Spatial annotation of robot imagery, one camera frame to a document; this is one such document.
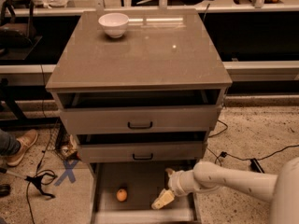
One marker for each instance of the bottom grey drawer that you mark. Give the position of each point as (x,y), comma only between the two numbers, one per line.
(143,181)

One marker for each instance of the tan shoe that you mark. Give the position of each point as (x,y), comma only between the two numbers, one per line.
(26,140)

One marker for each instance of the blue jeans leg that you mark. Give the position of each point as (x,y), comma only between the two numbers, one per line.
(9,145)

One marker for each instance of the grey drawer cabinet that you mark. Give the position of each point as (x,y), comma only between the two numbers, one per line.
(165,58)

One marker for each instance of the white ceramic bowl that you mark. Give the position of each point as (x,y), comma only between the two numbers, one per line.
(114,24)

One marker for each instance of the top grey drawer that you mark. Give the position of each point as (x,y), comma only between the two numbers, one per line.
(144,119)

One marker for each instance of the wire basket with items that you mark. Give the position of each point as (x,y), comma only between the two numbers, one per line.
(61,143)

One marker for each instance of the orange fruit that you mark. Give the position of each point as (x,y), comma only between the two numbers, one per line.
(122,195)

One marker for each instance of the black metal stand leg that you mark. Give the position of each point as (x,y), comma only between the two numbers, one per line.
(255,166)

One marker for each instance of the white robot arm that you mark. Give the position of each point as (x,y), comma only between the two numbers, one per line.
(281,191)

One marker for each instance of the grey drawer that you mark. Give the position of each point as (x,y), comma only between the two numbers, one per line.
(122,147)
(143,181)
(144,119)

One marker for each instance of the black grabber tool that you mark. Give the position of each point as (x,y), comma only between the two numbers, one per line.
(36,180)

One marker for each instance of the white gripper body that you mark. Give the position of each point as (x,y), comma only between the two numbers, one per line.
(176,184)

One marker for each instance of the dark chair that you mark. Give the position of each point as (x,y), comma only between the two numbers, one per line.
(17,40)

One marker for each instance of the middle grey drawer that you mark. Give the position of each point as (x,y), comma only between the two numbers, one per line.
(122,147)

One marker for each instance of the blue tape cross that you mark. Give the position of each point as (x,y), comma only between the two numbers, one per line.
(68,172)

